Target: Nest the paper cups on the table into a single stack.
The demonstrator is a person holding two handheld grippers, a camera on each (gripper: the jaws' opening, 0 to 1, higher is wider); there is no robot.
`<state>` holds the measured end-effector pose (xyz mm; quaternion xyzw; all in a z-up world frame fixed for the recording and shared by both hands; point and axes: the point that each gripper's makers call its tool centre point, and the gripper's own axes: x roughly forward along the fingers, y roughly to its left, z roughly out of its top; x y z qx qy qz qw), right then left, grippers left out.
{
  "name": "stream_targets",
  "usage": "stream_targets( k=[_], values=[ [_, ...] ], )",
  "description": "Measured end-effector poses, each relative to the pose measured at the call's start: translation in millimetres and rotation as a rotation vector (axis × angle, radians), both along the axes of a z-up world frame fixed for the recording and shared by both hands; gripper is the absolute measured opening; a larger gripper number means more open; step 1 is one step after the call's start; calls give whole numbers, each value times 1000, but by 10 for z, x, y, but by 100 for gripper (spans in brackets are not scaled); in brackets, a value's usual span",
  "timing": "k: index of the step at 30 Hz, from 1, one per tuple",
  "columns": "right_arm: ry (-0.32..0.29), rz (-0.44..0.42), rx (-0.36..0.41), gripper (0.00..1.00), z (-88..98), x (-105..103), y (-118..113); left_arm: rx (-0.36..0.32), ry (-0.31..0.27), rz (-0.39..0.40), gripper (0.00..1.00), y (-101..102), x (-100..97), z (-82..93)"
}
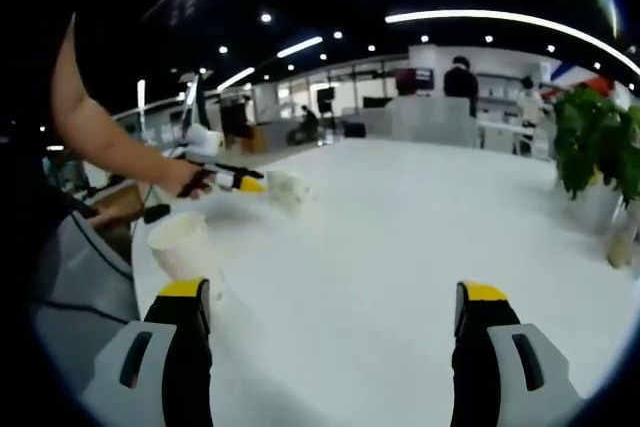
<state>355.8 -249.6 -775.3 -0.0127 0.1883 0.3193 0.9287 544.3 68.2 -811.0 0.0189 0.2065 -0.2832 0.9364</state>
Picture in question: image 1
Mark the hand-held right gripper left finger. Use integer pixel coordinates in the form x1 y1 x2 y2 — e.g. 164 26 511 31
82 276 214 427

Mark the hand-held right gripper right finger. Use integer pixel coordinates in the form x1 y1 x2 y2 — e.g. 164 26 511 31
452 280 584 427

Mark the white paper cup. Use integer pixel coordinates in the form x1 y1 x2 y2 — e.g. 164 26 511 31
146 210 222 299

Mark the person's left hand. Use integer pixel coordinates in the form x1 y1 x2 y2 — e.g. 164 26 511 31
174 165 218 202

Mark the black tripod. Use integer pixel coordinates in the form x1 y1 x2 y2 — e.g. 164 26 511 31
195 72 211 129

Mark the brown wooden furniture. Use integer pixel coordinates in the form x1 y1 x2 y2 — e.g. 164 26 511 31
91 180 147 249

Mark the black screen on stand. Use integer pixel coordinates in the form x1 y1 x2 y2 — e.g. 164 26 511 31
314 86 338 134

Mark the white table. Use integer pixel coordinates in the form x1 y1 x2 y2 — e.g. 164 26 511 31
130 139 640 427

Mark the grey mesh chair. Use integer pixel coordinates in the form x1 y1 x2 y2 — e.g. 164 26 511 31
386 95 482 149

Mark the potted green plant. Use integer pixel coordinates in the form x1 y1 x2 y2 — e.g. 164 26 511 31
551 85 640 239

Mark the long ceiling strip light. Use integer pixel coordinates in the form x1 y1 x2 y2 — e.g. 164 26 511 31
383 8 640 74

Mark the black cable plug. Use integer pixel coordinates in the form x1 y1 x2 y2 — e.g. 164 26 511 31
142 203 172 224

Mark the black cable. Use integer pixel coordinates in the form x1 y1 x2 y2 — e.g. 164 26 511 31
68 208 136 282
41 298 132 325

